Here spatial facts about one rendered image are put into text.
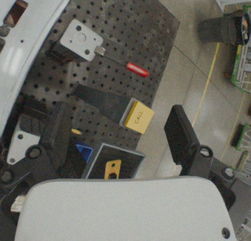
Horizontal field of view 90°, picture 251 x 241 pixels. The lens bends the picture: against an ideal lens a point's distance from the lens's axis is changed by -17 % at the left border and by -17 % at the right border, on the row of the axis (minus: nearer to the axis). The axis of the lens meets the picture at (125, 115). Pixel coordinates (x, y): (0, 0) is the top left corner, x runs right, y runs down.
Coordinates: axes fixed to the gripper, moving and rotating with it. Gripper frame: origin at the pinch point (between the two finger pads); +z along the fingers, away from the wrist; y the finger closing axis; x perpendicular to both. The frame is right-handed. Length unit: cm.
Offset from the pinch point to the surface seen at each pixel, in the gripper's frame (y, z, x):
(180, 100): 108, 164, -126
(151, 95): 26, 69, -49
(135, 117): 4.8, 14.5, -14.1
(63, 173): -15.6, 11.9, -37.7
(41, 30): -17.9, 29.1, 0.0
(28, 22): -20.7, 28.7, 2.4
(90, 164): -4.6, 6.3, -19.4
